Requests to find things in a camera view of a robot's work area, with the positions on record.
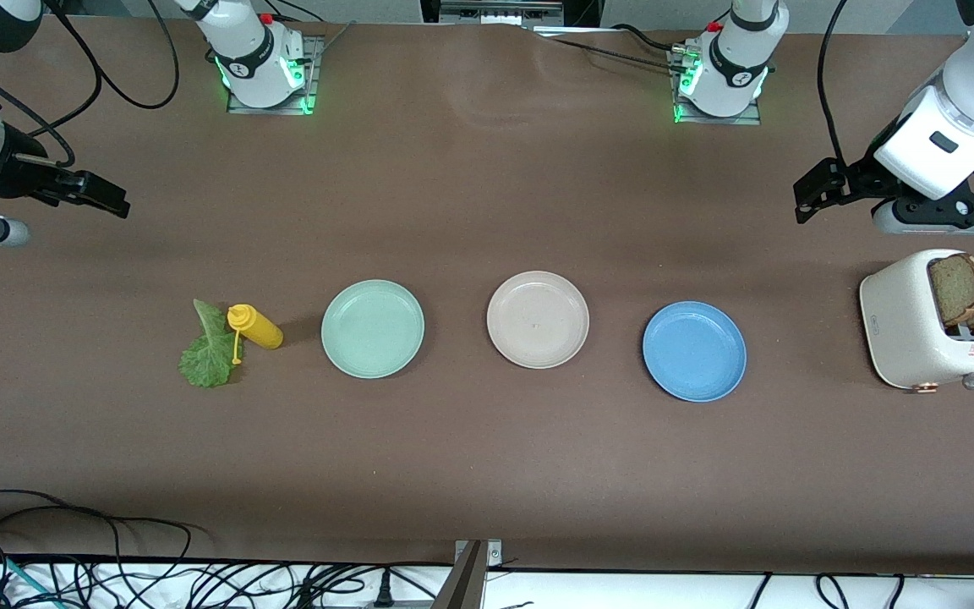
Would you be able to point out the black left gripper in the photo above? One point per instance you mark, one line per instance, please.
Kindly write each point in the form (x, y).
(861, 179)

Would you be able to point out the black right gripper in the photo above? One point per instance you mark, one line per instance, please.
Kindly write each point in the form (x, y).
(20, 175)

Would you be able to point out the brown bread slice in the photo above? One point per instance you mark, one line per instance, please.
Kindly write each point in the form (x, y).
(952, 289)

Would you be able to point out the green lettuce leaf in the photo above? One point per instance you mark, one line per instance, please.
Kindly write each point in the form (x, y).
(208, 359)

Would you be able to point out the yellow mustard squeeze bottle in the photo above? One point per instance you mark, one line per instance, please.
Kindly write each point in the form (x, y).
(259, 328)

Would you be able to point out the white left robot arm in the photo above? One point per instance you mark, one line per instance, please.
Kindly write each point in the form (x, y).
(960, 110)

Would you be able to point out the blue plate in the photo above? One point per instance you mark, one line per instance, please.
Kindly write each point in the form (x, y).
(694, 351)

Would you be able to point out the beige plate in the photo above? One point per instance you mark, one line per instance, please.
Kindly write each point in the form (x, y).
(538, 320)

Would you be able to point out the green plate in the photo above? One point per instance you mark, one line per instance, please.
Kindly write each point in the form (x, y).
(373, 328)

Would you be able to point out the white toaster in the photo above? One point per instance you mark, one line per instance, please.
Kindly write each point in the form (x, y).
(905, 330)

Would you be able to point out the dark metal fixture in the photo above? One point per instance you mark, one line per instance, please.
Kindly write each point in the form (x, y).
(500, 13)

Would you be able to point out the black power plug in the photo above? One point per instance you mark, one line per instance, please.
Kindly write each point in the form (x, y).
(383, 592)

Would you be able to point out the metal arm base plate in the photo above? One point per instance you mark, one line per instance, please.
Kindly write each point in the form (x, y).
(719, 121)
(314, 76)

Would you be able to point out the grey metal bracket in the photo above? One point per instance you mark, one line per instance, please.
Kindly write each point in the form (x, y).
(466, 584)

